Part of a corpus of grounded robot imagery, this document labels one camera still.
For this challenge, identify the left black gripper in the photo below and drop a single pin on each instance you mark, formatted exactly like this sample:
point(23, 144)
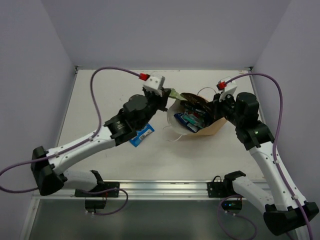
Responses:
point(157, 97)

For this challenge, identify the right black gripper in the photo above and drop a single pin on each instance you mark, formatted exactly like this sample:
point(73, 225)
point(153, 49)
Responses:
point(217, 104)

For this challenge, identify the green snack packet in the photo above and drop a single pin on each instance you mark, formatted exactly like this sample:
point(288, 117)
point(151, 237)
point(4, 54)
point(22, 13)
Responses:
point(175, 95)

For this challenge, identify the brown paper bag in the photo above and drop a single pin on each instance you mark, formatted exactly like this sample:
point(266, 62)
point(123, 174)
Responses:
point(175, 127)

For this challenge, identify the teal snack packet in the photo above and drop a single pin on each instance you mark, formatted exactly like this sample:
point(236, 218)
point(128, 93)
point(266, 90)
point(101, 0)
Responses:
point(198, 122)

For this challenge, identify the blue snack packet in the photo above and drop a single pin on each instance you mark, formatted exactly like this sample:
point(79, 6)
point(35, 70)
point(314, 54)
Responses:
point(141, 135)

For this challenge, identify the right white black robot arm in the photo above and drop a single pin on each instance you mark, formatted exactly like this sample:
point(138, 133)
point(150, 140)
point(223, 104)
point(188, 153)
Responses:
point(285, 208)

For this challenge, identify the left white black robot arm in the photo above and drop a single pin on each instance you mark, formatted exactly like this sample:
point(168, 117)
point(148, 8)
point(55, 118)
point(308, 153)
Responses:
point(49, 167)

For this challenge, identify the black snack bag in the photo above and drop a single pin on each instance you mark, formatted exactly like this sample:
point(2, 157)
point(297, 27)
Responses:
point(197, 104)

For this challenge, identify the right black controller box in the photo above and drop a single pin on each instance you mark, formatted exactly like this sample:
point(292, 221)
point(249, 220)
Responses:
point(232, 205)

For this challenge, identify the black controller box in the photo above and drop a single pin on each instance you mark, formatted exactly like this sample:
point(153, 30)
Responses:
point(92, 205)
point(232, 205)

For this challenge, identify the left black controller box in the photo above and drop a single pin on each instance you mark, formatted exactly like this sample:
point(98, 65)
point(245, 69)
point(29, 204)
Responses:
point(92, 205)

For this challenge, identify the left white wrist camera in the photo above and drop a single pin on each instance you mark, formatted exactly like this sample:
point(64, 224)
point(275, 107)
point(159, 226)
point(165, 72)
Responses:
point(153, 83)

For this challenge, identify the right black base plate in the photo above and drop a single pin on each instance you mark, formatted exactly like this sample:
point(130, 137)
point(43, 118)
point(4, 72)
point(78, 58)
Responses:
point(220, 187)

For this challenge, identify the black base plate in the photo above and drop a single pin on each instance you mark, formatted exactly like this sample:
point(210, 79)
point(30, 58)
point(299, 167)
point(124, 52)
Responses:
point(105, 190)
point(220, 187)

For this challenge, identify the aluminium mounting rail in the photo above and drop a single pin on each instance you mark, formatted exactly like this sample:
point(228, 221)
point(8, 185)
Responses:
point(152, 190)

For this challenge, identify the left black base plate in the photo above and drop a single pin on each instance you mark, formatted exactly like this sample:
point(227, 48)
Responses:
point(105, 190)

